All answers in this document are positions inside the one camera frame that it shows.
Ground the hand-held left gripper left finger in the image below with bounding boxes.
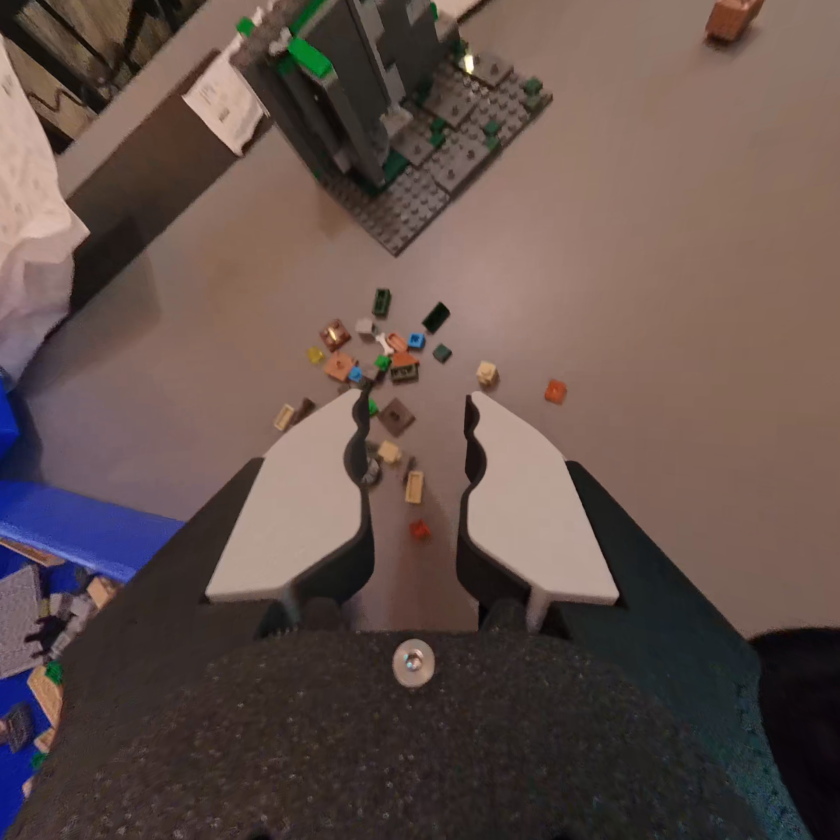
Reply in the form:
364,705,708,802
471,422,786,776
205,389,376,611

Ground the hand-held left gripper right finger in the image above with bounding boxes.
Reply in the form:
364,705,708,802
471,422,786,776
456,391,620,632

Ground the pile of small bricks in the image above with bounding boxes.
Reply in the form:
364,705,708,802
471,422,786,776
272,285,454,506

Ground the brown crate brick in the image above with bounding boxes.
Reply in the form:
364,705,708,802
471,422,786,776
705,0,765,43

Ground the grey desk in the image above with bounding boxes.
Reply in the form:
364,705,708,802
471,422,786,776
16,0,840,641

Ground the blue plastic bin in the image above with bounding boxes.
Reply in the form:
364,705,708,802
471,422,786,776
0,374,188,815

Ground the heap of grey tan bricks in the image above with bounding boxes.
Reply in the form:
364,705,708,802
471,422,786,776
0,564,119,788

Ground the white paper bag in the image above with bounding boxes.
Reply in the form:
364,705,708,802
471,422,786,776
0,36,91,388

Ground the printed paper sheet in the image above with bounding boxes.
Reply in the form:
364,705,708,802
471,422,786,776
182,62,270,157

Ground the grey brick building model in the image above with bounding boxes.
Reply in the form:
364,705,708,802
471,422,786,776
230,0,553,257

